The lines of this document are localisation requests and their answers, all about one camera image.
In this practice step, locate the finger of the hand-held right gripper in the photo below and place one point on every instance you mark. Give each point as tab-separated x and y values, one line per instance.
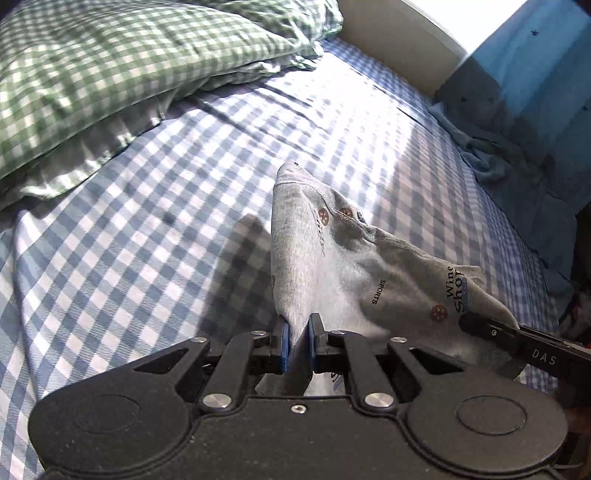
485	330

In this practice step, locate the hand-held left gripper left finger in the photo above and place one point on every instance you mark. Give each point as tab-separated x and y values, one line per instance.
285	346

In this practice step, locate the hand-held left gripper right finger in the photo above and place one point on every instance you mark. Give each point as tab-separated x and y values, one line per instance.
312	341

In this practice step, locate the grey printed shirt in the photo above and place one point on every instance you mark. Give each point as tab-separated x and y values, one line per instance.
323	277

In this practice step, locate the blue checked bed sheet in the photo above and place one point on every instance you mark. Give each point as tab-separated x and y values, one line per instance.
161	254

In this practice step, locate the blue blanket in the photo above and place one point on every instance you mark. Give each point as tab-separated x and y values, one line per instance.
521	138

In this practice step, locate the white headboard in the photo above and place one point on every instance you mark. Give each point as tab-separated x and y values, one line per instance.
397	41

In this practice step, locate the green checked pillow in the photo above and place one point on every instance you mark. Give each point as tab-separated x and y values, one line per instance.
115	69

